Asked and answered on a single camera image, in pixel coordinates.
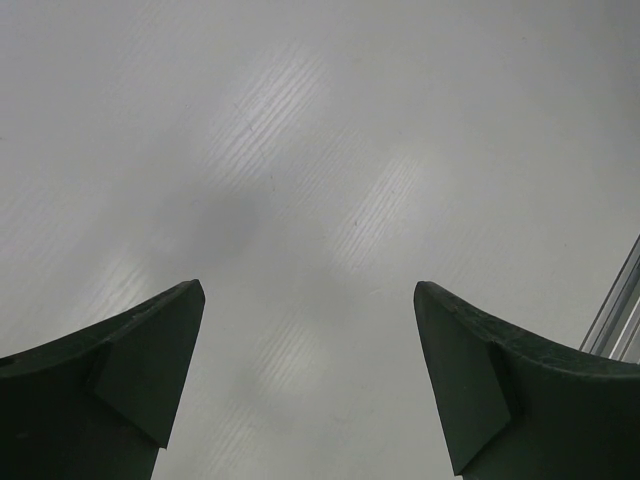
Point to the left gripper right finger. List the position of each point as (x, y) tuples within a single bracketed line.
[(515, 405)]

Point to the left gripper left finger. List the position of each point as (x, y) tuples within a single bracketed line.
[(100, 403)]

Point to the aluminium rail frame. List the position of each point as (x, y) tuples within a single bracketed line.
[(614, 334)]

